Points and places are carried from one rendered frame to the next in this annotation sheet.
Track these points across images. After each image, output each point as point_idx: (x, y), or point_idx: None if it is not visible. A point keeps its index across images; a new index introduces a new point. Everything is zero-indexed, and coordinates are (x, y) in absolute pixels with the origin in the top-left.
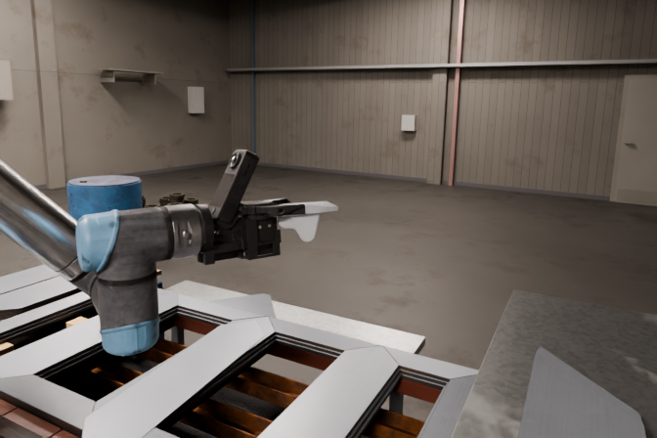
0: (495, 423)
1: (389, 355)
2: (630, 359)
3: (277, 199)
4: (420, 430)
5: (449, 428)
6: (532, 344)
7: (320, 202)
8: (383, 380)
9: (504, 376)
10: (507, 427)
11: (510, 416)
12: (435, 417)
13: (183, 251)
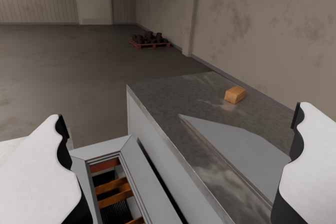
0: (226, 182)
1: (72, 157)
2: (207, 101)
3: (59, 142)
4: (134, 195)
5: (149, 183)
6: (173, 114)
7: (330, 118)
8: (86, 179)
9: (190, 144)
10: (232, 179)
11: (223, 169)
12: (137, 181)
13: None
